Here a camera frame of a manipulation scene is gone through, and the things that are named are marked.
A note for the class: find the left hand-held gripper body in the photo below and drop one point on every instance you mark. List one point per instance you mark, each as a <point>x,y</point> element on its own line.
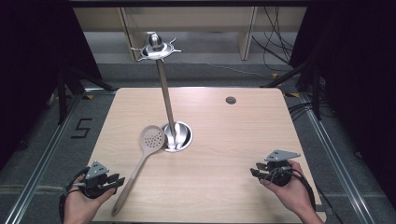
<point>94,180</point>

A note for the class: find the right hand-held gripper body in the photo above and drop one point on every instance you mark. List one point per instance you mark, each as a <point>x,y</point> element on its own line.
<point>280,172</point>

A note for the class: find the beige slotted spoon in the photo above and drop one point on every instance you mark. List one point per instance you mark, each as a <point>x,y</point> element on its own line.
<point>134,176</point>

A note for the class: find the stainless steel utensil rack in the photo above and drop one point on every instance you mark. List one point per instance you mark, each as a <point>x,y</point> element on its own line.
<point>165,90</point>

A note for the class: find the person's right hand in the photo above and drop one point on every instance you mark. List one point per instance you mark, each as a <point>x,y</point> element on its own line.
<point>295,194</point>

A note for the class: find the person's left hand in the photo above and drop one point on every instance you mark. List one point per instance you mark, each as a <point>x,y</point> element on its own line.
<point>81,209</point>

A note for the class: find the grey table grommet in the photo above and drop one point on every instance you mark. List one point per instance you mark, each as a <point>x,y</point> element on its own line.
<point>230,100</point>

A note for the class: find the yellow black floor tape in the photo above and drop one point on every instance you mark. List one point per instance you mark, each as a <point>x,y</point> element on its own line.
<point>292,94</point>

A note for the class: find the black metal stand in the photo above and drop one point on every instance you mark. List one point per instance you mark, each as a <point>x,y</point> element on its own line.
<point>316,93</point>
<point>62,99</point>

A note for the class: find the dark curtain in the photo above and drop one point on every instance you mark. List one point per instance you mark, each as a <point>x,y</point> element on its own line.
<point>358,77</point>
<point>31,62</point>

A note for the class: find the aluminium floor rail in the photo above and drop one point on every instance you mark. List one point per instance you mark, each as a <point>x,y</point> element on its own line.
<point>336,155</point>
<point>46,155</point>

